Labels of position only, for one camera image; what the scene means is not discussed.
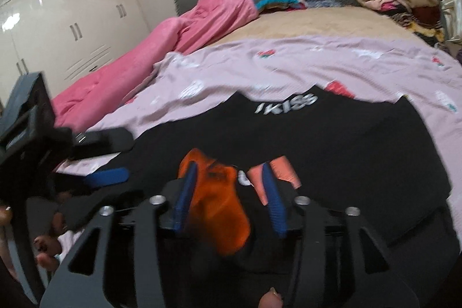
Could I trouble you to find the black sweatshirt with orange cuffs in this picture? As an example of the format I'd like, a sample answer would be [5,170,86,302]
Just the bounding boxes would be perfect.
[52,87,460,255]

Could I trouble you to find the striped colourful folded clothes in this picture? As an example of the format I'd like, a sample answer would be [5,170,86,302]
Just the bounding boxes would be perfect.
[253,0,308,13]

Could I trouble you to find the person's left hand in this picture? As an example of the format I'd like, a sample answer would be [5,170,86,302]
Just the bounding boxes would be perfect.
[1,206,67,277]

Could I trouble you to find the person's right hand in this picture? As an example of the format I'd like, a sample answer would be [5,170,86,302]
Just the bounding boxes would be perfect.
[258,287,284,308]

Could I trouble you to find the lilac strawberry bear bedsheet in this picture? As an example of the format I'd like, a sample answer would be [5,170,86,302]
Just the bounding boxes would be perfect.
[96,36,461,227]

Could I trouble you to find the white glossy wardrobe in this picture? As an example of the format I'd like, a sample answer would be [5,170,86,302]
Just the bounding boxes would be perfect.
[1,0,149,103]

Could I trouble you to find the pink plush blanket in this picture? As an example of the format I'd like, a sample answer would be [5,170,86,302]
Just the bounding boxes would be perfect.
[53,0,258,132]

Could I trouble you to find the beige fuzzy mattress cover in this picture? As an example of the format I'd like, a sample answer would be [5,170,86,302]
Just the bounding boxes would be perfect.
[213,6,424,46]

